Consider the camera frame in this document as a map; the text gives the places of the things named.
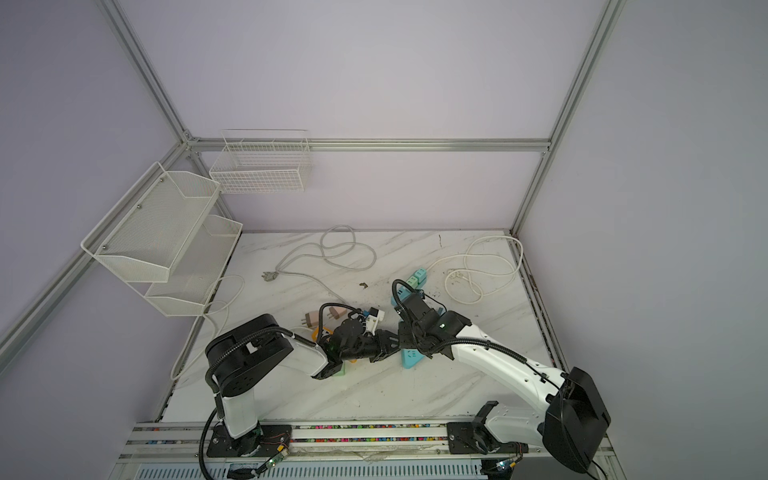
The teal adapter strip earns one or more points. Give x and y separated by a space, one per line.
420 276

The aluminium frame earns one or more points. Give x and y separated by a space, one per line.
19 337

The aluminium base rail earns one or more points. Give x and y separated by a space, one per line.
329 449

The white mesh two-tier shelf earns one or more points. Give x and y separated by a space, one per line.
164 241

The orange power strip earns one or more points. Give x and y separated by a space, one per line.
342 344

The white wire basket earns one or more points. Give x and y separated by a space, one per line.
263 161

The teal power strip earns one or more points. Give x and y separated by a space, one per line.
414 354

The pink adapter black strip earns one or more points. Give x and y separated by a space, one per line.
311 320
337 312

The blue power strip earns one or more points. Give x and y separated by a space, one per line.
405 292

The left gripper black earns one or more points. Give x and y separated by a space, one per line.
384 343

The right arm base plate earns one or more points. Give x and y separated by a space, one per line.
465 438

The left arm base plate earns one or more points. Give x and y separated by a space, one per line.
264 442

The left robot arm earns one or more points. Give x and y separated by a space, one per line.
244 356

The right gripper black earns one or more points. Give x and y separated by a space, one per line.
401 335

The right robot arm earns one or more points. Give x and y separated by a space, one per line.
568 416

